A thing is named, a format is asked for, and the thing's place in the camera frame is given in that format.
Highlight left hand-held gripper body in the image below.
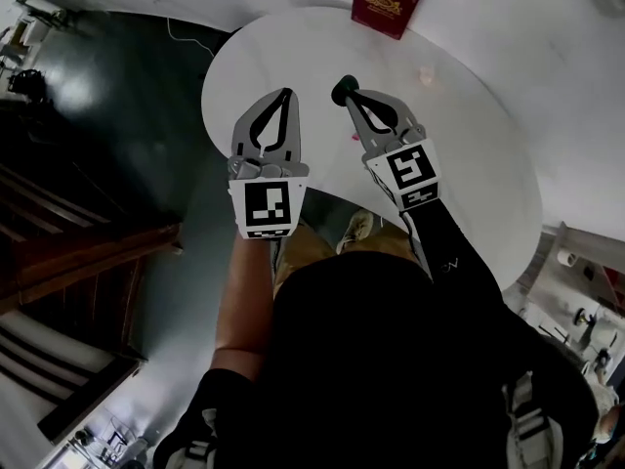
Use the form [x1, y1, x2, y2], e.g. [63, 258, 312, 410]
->
[226, 155, 311, 240]

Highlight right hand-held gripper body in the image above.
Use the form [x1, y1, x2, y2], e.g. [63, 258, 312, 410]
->
[360, 136, 441, 211]

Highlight small dark round cap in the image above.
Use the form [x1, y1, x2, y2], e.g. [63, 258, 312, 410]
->
[330, 74, 362, 107]

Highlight person's right forearm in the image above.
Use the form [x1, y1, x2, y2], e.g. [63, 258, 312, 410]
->
[398, 196, 505, 313]

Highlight person's left forearm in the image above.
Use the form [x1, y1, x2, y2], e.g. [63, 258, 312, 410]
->
[213, 234, 275, 376]

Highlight white curved table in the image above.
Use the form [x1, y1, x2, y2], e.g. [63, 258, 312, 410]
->
[200, 5, 544, 292]

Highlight person's tan trousers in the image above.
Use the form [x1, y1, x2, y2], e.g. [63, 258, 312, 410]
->
[270, 217, 424, 303]

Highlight person's right shoe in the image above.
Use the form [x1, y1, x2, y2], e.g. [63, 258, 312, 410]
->
[336, 208, 375, 256]

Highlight red book gold emblem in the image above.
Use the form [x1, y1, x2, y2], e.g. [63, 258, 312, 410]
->
[350, 0, 426, 41]

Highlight grey shelf unit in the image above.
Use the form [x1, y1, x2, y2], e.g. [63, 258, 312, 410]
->
[502, 221, 625, 361]

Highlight person's black shirt torso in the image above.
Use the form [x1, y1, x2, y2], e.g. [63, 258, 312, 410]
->
[153, 250, 600, 469]

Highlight black device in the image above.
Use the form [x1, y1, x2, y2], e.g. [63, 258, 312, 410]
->
[8, 67, 48, 104]

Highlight striped white bedding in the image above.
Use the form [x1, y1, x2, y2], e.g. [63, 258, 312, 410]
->
[0, 309, 119, 412]

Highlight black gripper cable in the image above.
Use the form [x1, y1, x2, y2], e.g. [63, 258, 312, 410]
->
[268, 236, 282, 283]
[399, 209, 434, 283]

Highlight white floor cable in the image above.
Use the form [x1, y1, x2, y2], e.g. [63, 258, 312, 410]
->
[165, 16, 217, 59]

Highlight dark wooden bed frame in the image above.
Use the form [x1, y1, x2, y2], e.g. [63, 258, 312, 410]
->
[0, 161, 186, 447]

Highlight grey backpack strap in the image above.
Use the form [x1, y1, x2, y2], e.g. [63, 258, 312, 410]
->
[165, 406, 219, 469]
[502, 370, 554, 469]

